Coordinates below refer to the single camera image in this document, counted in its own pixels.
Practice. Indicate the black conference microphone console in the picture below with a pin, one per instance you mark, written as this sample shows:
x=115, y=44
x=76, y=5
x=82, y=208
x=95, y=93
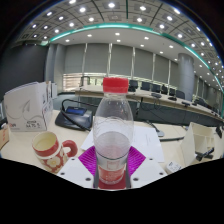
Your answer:
x=73, y=116

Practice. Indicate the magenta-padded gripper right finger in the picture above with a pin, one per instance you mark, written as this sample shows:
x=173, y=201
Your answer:
x=137, y=160

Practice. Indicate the group of ceiling lights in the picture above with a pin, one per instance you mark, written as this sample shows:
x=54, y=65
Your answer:
x=111, y=5

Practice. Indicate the group of desk microphone units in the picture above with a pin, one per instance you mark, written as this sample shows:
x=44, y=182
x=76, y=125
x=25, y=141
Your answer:
x=156, y=95

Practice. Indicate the red and cream patterned mug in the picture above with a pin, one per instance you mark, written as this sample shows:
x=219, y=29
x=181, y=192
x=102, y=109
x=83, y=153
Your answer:
x=48, y=150

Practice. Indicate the white printed paper sheet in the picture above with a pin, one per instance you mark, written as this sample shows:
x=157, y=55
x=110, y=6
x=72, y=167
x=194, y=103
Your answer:
x=146, y=140

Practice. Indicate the black tool in beige box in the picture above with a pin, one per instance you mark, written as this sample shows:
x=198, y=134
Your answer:
x=205, y=154

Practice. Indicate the long curved conference desk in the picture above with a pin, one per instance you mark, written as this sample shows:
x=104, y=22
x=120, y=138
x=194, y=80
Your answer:
x=166, y=113

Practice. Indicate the row of black office chairs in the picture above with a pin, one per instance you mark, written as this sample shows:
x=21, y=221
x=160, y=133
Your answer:
x=145, y=86

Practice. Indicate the white printer paper carton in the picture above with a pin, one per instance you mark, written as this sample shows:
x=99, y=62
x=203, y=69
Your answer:
x=26, y=106

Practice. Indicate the clear red-capped water bottle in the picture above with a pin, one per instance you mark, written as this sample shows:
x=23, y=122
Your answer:
x=113, y=143

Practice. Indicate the beige open cardboard box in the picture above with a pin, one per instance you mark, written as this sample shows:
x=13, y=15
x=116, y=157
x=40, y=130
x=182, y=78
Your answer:
x=195, y=143

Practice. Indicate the small black tabletop microphone unit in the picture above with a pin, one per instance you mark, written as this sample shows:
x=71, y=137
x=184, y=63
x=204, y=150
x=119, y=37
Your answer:
x=219, y=131

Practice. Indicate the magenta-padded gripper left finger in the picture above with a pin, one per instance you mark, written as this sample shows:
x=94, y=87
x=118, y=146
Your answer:
x=87, y=160

